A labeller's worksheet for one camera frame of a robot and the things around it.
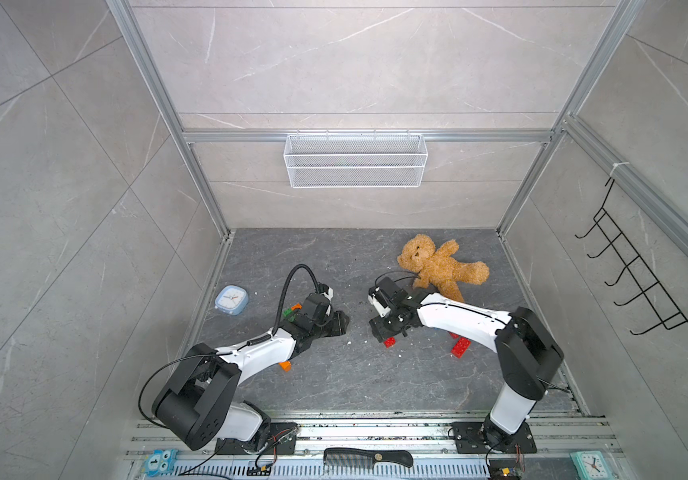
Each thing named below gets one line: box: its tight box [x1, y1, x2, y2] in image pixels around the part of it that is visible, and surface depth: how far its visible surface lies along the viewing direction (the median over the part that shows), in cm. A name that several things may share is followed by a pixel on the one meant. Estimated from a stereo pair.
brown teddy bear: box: [397, 234, 490, 303], surface depth 102 cm
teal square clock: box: [570, 450, 613, 480], surface depth 70 cm
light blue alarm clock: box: [215, 285, 249, 316], surface depth 99 cm
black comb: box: [323, 447, 414, 468], surface depth 73 cm
